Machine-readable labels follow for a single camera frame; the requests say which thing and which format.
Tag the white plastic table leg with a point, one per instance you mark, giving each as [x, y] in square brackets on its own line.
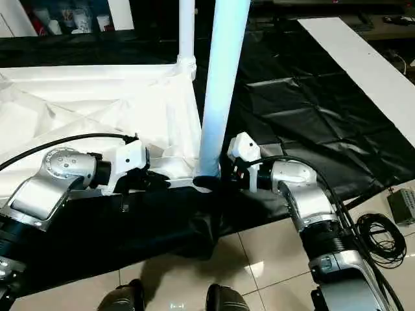
[223, 81]
[186, 32]

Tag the white plastic table top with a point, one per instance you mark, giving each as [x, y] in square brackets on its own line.
[81, 84]

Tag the black work mat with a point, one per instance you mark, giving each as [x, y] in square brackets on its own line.
[308, 113]

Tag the dark robot left foot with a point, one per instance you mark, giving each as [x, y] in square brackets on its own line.
[123, 298]

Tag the dark robot foot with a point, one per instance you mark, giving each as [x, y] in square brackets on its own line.
[123, 298]
[230, 299]

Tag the dark robot right foot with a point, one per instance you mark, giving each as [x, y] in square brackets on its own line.
[230, 299]

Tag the small white cup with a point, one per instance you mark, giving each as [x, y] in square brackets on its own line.
[103, 22]
[55, 27]

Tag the white display cabinet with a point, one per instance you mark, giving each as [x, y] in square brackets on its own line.
[123, 16]

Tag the white flat board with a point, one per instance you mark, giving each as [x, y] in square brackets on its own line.
[356, 58]

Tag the grey perforated metal box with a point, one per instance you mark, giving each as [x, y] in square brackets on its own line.
[403, 207]

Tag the white blue patterned jar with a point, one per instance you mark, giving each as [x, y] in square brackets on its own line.
[79, 21]

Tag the black cabinet with gold label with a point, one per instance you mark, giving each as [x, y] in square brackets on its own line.
[291, 6]

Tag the red bottle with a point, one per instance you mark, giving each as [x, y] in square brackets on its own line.
[40, 24]

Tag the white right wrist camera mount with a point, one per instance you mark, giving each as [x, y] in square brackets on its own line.
[244, 145]

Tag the black metal table frame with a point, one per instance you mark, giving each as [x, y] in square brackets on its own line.
[363, 198]

